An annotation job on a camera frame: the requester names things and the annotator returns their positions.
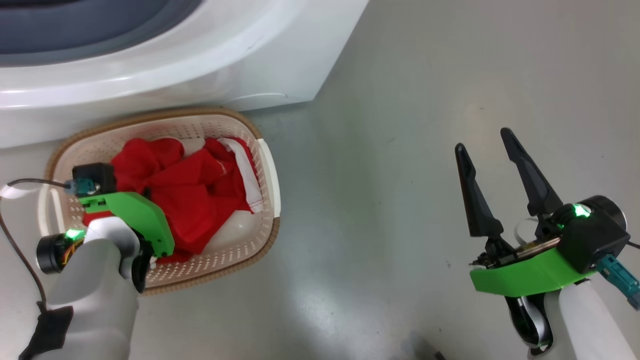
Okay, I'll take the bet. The white front-load washing machine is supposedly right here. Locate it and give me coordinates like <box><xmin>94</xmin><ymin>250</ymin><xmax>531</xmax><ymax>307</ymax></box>
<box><xmin>0</xmin><ymin>0</ymin><xmax>370</xmax><ymax>150</ymax></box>

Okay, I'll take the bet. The round white filter cover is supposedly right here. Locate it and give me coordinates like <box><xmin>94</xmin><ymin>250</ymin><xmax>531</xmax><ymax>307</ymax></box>
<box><xmin>234</xmin><ymin>92</ymin><xmax>289</xmax><ymax>112</ymax></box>

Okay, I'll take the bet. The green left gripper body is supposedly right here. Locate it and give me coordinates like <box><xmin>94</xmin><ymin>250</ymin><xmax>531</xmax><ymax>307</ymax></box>
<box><xmin>36</xmin><ymin>191</ymin><xmax>176</xmax><ymax>275</ymax></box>

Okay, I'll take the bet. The cream perforated basket brown rim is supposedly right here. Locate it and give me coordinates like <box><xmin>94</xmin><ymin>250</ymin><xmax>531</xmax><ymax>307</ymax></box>
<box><xmin>37</xmin><ymin>107</ymin><xmax>282</xmax><ymax>296</ymax></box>

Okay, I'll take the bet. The right camera cable teal plug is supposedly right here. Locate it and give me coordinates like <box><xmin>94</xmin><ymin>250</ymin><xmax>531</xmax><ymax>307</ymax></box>
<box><xmin>597</xmin><ymin>253</ymin><xmax>640</xmax><ymax>311</ymax></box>

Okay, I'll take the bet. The red and white garment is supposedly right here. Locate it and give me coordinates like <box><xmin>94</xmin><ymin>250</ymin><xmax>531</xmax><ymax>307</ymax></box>
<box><xmin>82</xmin><ymin>136</ymin><xmax>265</xmax><ymax>264</ymax></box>

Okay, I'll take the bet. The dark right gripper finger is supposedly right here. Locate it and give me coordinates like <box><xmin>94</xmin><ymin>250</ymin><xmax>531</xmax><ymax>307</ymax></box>
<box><xmin>454</xmin><ymin>142</ymin><xmax>505</xmax><ymax>240</ymax></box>
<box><xmin>500</xmin><ymin>127</ymin><xmax>565</xmax><ymax>219</ymax></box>

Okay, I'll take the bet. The black white right cable loop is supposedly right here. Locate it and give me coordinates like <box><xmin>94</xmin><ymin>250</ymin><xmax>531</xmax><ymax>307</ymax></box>
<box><xmin>507</xmin><ymin>294</ymin><xmax>554</xmax><ymax>354</ymax></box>

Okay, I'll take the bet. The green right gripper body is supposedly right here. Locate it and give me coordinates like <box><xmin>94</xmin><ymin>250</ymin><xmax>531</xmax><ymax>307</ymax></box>
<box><xmin>468</xmin><ymin>195</ymin><xmax>629</xmax><ymax>297</ymax></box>

